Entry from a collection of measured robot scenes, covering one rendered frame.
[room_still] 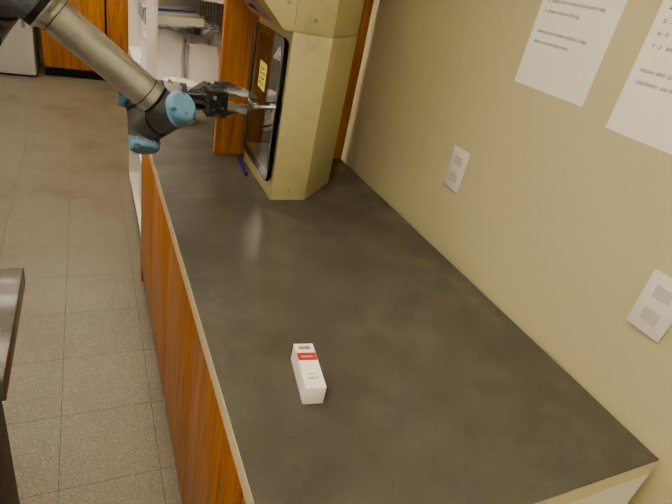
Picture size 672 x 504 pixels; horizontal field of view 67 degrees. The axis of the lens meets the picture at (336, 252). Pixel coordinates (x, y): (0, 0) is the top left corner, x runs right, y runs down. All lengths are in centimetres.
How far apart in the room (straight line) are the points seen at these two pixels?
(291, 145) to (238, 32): 44
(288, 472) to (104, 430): 136
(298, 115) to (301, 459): 95
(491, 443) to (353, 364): 27
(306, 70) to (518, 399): 96
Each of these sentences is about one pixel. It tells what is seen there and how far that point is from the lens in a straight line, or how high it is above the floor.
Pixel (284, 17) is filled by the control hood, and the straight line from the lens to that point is 139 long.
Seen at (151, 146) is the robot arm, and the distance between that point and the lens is 136.
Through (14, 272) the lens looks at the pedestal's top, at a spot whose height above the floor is 94.
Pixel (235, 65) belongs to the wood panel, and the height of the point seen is 124.
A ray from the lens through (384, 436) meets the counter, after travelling 86.
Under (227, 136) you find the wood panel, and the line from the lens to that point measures 182.
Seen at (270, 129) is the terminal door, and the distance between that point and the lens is 148.
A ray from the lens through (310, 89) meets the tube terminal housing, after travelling 145.
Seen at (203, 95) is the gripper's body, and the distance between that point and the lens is 143.
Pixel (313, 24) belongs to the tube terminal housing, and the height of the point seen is 144.
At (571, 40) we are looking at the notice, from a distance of 123.
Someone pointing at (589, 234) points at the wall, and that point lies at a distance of 115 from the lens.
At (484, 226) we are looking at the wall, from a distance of 135.
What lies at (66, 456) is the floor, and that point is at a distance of 203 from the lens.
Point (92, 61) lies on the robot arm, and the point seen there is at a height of 130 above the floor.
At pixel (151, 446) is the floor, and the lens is 202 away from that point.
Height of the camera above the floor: 156
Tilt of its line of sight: 29 degrees down
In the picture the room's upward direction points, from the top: 13 degrees clockwise
